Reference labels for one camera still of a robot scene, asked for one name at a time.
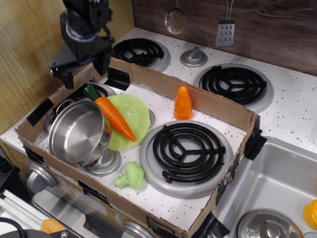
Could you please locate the back left black burner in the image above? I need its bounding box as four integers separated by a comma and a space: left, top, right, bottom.
112, 38, 171, 72

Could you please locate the front left black burner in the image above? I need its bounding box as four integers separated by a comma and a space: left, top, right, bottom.
68, 82, 116, 102

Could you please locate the orange toy carrot green stem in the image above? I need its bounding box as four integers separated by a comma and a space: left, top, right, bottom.
83, 84, 137, 142

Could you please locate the silver front knob left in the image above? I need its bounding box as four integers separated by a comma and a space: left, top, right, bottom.
27, 164, 57, 194

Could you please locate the light green plastic plate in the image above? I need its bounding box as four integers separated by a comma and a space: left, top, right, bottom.
108, 94, 151, 150

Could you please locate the hanging perforated metal spoon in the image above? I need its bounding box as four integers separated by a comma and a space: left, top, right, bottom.
164, 0, 187, 35

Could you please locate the hanging slotted metal spatula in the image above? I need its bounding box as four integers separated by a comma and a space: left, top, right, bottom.
215, 0, 235, 47

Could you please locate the silver toy sink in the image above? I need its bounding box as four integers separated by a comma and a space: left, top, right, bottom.
216, 137, 317, 238

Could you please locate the brown cardboard fence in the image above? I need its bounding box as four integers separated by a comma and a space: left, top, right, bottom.
16, 58, 261, 238

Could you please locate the green toy broccoli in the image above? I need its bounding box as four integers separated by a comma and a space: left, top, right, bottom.
115, 161, 144, 189

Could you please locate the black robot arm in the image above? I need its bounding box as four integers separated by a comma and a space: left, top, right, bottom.
49, 0, 114, 89

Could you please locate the silver stove knob top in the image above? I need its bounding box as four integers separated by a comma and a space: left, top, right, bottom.
180, 47, 208, 67

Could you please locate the stainless steel pot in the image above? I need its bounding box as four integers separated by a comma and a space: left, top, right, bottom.
48, 100, 112, 171

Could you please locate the front right black burner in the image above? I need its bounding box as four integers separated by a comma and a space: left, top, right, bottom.
139, 120, 233, 199

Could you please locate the black cable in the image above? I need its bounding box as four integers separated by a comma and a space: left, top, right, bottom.
0, 217, 25, 238

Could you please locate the back right black burner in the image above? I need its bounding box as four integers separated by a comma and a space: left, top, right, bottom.
193, 63, 274, 114

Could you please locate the black burner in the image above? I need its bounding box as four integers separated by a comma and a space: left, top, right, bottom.
68, 82, 116, 102
139, 120, 233, 199
193, 63, 274, 114
112, 38, 171, 72

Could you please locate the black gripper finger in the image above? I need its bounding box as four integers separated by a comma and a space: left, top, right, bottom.
61, 71, 74, 89
92, 50, 112, 76

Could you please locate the silver knob under pot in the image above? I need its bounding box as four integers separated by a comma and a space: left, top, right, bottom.
84, 149, 121, 177

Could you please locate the yellow toy in sink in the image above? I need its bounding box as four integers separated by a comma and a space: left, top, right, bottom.
304, 199, 317, 230

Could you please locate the silver front knob middle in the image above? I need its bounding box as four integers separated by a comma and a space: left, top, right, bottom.
121, 221, 148, 238

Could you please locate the silver pot lid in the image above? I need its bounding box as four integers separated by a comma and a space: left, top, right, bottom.
235, 208, 304, 238

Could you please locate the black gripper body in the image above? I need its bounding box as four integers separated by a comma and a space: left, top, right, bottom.
49, 12, 114, 74

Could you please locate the orange cone-shaped toy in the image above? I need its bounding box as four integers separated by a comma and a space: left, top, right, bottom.
173, 86, 193, 120

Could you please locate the orange toy bottom left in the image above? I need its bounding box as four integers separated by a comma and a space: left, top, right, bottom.
40, 218, 65, 234

